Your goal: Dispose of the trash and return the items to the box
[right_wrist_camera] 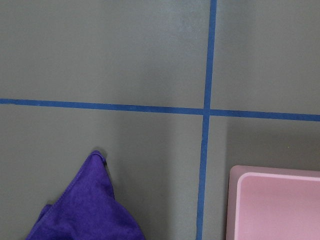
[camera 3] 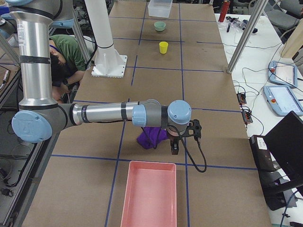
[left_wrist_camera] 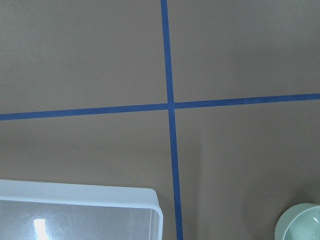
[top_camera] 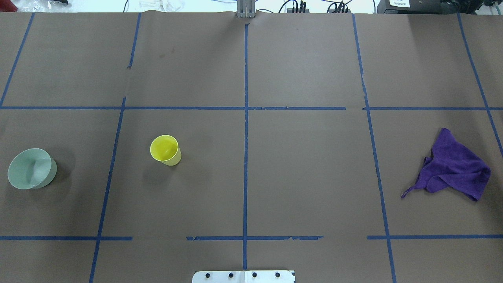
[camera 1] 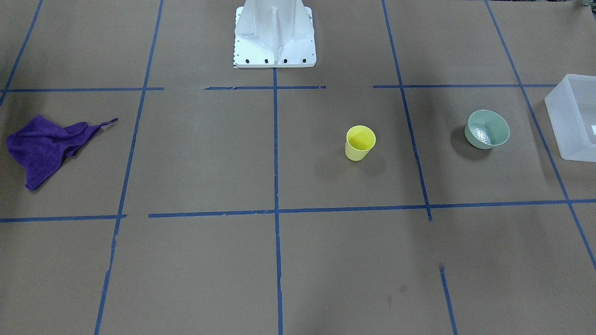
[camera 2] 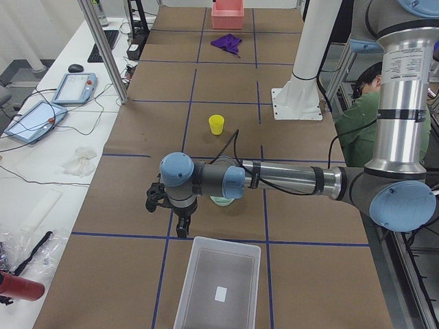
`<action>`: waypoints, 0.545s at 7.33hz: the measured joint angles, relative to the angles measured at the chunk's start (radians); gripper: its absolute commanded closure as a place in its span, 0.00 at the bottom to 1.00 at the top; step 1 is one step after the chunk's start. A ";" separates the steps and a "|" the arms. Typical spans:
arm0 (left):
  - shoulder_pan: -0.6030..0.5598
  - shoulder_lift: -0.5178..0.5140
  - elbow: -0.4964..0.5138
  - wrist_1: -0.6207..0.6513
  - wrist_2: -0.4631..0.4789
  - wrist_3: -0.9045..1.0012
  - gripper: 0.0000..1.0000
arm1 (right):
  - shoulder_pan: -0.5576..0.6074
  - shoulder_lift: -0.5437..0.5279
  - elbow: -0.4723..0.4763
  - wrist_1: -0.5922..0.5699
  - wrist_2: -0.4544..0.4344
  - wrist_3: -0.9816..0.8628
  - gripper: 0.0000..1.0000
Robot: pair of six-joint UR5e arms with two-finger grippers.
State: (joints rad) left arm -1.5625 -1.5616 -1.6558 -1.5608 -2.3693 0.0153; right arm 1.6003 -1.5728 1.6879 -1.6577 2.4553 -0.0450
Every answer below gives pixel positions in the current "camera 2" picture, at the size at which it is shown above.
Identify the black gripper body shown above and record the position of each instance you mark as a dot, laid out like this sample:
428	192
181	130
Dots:
184	212

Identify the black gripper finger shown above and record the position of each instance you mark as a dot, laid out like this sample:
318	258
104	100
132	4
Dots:
182	228

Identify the light green bowl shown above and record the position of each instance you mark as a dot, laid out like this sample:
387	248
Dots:
222	201

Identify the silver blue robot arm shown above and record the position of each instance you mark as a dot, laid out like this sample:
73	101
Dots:
390	188

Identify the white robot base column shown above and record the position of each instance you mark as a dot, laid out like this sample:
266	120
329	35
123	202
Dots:
299	98

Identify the clear plastic box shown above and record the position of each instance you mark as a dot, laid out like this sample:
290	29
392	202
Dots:
221	285

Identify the black power box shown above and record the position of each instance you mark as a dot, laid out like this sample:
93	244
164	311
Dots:
133	52

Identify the yellow plastic cup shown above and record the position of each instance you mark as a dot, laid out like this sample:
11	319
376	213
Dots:
216	124

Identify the crumpled white tissue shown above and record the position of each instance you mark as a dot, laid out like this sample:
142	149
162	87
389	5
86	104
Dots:
81	164

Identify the white foam strip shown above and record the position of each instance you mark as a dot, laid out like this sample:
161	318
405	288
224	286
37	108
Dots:
38	214

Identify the clear plastic bag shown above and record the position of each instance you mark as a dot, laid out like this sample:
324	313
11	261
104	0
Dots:
34	256

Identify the teach pendant tablet far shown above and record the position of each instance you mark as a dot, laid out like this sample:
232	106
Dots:
75	89

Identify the teach pendant tablet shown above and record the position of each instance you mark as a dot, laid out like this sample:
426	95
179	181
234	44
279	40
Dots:
36	123
75	89

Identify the teach pendant tablet near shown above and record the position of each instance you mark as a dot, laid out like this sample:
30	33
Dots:
36	123

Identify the purple cloth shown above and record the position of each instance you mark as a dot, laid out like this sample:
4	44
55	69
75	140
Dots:
228	43

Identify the red cylinder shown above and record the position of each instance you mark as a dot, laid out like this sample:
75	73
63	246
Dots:
20	288

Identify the black computer mouse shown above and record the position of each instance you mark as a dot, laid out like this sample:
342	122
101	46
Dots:
75	68

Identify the person in green shirt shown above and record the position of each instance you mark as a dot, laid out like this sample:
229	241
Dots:
356	127

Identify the pink plastic bin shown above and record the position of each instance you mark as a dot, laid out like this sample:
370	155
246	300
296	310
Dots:
227	14

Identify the aluminium frame post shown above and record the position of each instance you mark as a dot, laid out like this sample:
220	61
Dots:
98	35

